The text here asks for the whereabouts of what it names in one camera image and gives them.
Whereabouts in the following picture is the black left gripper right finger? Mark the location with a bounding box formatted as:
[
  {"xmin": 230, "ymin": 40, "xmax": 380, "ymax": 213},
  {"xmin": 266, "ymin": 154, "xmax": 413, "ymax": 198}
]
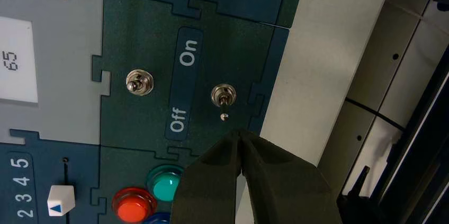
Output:
[{"xmin": 240, "ymin": 128, "xmax": 344, "ymax": 224}]

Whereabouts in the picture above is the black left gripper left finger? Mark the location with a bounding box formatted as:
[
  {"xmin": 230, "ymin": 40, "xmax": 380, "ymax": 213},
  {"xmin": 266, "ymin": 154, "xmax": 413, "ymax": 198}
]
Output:
[{"xmin": 169, "ymin": 129, "xmax": 244, "ymax": 224}]

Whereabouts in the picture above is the green push button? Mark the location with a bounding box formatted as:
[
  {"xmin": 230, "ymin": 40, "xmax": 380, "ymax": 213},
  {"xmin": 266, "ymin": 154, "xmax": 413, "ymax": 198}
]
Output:
[{"xmin": 145, "ymin": 165, "xmax": 185, "ymax": 203}]

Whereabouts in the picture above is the blue push button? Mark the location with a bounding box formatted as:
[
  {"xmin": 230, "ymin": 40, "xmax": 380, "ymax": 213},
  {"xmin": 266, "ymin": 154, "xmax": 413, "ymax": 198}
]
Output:
[{"xmin": 143, "ymin": 212, "xmax": 173, "ymax": 224}]

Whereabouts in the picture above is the red push button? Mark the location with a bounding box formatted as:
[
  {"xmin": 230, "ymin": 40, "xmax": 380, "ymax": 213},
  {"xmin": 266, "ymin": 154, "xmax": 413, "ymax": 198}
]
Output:
[{"xmin": 112, "ymin": 187, "xmax": 158, "ymax": 224}]

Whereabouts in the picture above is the white slider knob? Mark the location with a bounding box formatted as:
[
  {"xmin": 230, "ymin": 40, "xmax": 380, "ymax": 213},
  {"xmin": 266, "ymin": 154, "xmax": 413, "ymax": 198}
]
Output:
[{"xmin": 47, "ymin": 184, "xmax": 76, "ymax": 218}]

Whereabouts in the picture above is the teal grey task board box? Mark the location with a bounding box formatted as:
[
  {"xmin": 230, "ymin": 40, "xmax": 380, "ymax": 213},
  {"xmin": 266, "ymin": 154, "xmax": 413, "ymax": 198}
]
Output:
[{"xmin": 0, "ymin": 0, "xmax": 308, "ymax": 224}]

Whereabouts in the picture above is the white number display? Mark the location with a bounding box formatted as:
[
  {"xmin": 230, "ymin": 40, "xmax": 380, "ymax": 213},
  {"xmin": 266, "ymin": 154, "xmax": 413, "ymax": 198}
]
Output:
[{"xmin": 0, "ymin": 16, "xmax": 39, "ymax": 104}]

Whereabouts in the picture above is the metal toggle switch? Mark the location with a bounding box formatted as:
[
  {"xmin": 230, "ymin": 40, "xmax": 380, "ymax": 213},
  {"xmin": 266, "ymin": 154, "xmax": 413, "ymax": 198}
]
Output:
[
  {"xmin": 211, "ymin": 84, "xmax": 237, "ymax": 122},
  {"xmin": 125, "ymin": 69, "xmax": 155, "ymax": 96}
]

